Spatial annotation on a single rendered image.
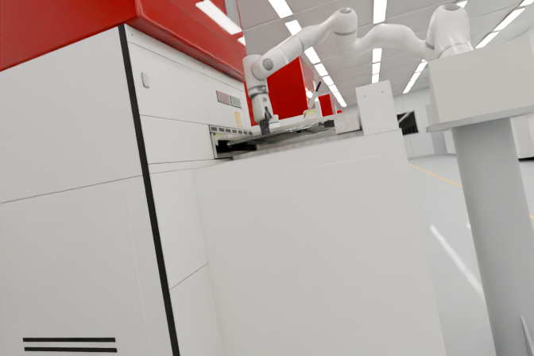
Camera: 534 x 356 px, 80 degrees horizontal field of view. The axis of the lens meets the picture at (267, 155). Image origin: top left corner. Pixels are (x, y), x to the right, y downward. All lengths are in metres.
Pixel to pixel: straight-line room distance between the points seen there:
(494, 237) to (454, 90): 0.46
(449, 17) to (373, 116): 0.61
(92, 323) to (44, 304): 0.18
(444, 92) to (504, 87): 0.15
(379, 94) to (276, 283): 0.61
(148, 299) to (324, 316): 0.48
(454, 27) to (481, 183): 0.59
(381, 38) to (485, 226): 0.80
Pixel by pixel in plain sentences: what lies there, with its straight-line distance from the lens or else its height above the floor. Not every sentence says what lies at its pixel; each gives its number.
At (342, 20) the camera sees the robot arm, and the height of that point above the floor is 1.32.
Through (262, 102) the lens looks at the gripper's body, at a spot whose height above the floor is 1.04.
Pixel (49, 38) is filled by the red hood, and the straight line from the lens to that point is 1.16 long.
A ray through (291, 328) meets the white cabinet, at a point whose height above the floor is 0.31.
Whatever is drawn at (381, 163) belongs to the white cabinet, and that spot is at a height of 0.74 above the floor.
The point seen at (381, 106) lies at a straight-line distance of 0.95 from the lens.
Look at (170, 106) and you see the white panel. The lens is 1.01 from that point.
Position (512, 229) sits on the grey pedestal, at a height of 0.47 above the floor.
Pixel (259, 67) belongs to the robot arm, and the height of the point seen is 1.15.
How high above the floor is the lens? 0.78
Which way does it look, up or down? 2 degrees up
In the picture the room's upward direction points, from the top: 10 degrees counter-clockwise
